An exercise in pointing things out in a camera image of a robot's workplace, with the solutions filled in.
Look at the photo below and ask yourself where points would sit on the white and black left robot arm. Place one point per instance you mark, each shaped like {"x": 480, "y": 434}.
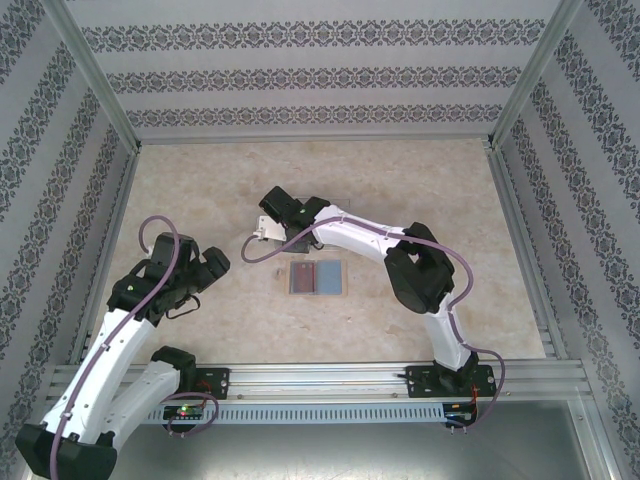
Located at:
{"x": 125, "y": 345}

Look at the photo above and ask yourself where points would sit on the light blue card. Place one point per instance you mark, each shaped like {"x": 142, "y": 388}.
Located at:
{"x": 330, "y": 277}

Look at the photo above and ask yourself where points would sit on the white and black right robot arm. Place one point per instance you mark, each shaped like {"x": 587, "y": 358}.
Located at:
{"x": 360, "y": 240}

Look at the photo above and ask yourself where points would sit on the aluminium frame post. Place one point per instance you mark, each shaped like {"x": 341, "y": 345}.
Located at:
{"x": 537, "y": 75}
{"x": 54, "y": 406}
{"x": 98, "y": 75}
{"x": 595, "y": 440}

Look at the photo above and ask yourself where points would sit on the controller board with LED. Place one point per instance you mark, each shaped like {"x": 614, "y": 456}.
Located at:
{"x": 185, "y": 413}
{"x": 460, "y": 415}

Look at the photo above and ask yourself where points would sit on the aluminium frame side rail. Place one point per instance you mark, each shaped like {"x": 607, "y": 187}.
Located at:
{"x": 120, "y": 200}
{"x": 507, "y": 200}

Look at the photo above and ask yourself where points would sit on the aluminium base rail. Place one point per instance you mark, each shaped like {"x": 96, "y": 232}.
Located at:
{"x": 320, "y": 382}

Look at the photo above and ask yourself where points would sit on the clear tan-edged card holder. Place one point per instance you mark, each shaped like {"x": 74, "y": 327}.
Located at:
{"x": 316, "y": 277}

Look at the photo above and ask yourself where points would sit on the grey sheet metal panel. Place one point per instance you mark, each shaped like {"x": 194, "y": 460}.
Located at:
{"x": 320, "y": 455}

